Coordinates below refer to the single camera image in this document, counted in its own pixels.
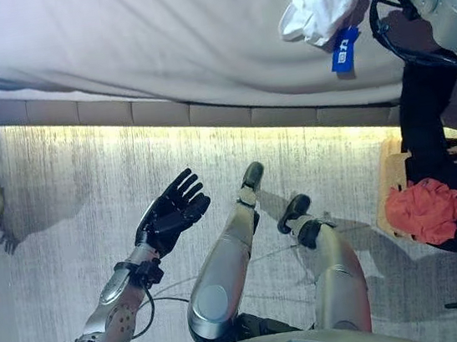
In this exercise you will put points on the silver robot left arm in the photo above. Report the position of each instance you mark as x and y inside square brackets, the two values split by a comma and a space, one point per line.
[113, 317]

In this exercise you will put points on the orange garment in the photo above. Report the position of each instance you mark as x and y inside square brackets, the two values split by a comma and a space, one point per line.
[428, 212]

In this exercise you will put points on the silver robot right leg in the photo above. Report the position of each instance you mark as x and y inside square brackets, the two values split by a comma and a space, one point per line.
[335, 275]

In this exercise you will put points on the blue hang tag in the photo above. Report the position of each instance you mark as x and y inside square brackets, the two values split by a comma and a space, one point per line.
[343, 52]

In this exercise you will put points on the black garment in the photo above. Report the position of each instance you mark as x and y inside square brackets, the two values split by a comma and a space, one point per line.
[424, 120]

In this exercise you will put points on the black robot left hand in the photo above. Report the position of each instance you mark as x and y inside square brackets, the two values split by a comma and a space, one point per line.
[167, 221]

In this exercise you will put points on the grey streaked rug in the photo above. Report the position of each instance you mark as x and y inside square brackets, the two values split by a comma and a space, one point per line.
[87, 189]

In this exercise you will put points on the brown wicker basket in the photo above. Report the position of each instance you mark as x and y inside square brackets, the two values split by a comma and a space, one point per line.
[384, 167]

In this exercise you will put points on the white garment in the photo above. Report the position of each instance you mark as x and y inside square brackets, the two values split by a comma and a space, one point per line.
[316, 7]

